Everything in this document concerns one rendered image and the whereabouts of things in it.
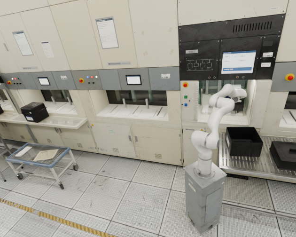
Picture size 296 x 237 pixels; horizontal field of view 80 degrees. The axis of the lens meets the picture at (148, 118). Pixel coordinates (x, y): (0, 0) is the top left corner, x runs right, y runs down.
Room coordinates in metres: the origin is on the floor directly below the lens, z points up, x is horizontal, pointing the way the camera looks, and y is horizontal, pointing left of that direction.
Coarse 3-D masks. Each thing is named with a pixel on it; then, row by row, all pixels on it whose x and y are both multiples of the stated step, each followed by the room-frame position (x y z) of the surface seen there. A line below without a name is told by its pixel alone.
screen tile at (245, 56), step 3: (246, 54) 1.68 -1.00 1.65; (249, 54) 1.67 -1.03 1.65; (252, 54) 1.66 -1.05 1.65; (240, 57) 1.70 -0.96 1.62; (243, 57) 1.69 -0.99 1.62; (246, 57) 1.68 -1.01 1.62; (249, 57) 1.67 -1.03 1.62; (252, 57) 1.66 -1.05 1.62; (249, 60) 1.67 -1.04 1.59; (252, 60) 1.66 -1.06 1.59; (240, 63) 1.70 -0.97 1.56; (243, 63) 1.69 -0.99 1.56; (246, 63) 1.68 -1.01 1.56; (249, 63) 1.67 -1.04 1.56; (252, 63) 1.66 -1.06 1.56
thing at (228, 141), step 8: (232, 128) 1.56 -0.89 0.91; (240, 128) 1.54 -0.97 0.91; (248, 128) 1.52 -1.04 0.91; (232, 136) 1.55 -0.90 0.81; (240, 136) 1.53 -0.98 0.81; (248, 136) 1.51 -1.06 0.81; (256, 136) 1.41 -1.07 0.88; (232, 144) 1.31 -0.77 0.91; (240, 144) 1.29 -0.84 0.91; (248, 144) 1.27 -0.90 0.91; (256, 144) 1.25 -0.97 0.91; (232, 152) 1.31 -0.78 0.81; (240, 152) 1.29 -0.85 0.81; (248, 152) 1.27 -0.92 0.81; (256, 152) 1.25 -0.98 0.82
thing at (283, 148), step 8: (272, 144) 1.31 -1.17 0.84; (280, 144) 1.26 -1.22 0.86; (288, 144) 1.25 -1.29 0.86; (272, 152) 1.26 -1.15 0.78; (280, 152) 1.16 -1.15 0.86; (288, 152) 1.15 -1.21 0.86; (280, 160) 1.08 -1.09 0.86; (288, 160) 1.06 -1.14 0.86; (280, 168) 1.07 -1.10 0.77; (288, 168) 1.05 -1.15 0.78
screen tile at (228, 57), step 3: (225, 57) 1.76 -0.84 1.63; (228, 57) 1.74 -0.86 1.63; (231, 57) 1.73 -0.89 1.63; (237, 57) 1.71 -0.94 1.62; (234, 60) 1.72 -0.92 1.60; (225, 63) 1.75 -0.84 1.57; (228, 63) 1.74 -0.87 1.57; (231, 63) 1.73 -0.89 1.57; (234, 63) 1.72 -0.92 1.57; (225, 66) 1.75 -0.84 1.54
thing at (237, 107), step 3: (234, 87) 1.93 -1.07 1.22; (237, 87) 1.92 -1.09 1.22; (240, 87) 1.90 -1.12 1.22; (240, 99) 1.85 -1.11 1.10; (243, 99) 1.83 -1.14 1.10; (237, 102) 1.86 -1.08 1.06; (240, 102) 1.85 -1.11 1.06; (243, 102) 1.83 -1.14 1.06; (237, 105) 1.86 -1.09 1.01; (240, 105) 1.85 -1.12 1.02; (243, 105) 1.83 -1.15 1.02; (234, 108) 1.88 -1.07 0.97; (237, 108) 1.86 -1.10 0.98; (240, 108) 1.85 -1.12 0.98; (237, 111) 1.88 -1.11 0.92
